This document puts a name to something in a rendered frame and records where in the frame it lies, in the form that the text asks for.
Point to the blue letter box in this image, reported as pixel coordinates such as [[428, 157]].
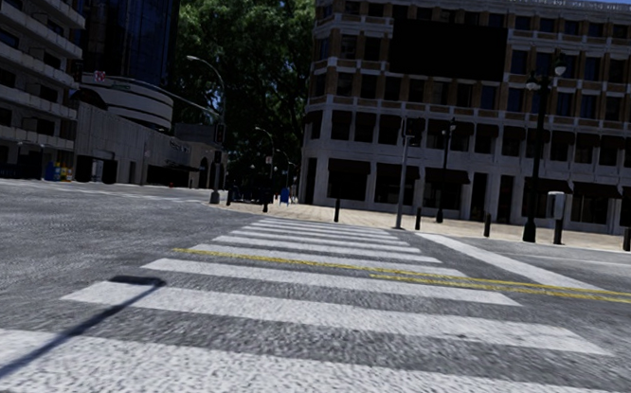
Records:
[[284, 196]]

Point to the grey street lamp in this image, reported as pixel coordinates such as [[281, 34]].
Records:
[[271, 158]]

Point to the traffic light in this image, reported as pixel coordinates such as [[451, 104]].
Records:
[[220, 133], [403, 171]]

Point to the pale concrete curved building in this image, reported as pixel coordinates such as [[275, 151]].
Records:
[[127, 138]]

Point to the black twin-globe street lamp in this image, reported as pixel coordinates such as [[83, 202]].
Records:
[[536, 161]]

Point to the dark glass tower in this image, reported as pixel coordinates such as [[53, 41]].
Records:
[[133, 13]]

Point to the blue booth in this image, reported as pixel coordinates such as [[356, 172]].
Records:
[[50, 171]]

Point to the brown and pale stone building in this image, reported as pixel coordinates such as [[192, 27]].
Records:
[[584, 137]]

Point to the pale concrete balcony building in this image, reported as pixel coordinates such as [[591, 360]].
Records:
[[26, 54]]

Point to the short dark post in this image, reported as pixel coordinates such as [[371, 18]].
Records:
[[418, 218], [487, 225], [337, 210], [266, 202], [229, 197], [627, 239]]

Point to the white box on a post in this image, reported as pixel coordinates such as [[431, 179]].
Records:
[[556, 208]]

